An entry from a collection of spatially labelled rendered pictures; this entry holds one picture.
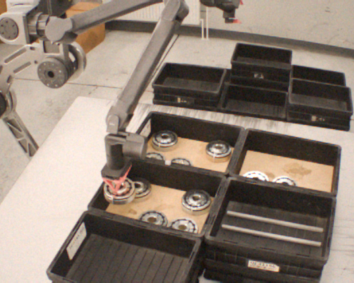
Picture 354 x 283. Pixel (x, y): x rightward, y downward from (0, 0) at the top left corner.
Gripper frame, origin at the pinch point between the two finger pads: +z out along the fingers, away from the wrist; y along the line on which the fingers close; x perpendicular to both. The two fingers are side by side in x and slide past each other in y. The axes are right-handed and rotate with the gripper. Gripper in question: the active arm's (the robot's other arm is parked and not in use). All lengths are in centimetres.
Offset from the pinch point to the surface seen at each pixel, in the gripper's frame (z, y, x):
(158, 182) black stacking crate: 13.5, 18.5, -6.6
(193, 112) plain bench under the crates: 30, 85, 1
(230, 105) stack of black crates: 64, 144, -5
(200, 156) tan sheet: 15.3, 39.0, -16.4
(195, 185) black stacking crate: 10.8, 18.7, -20.5
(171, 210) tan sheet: 14.4, 7.7, -15.7
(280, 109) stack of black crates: 63, 150, -37
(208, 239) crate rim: 3.3, -9.4, -33.4
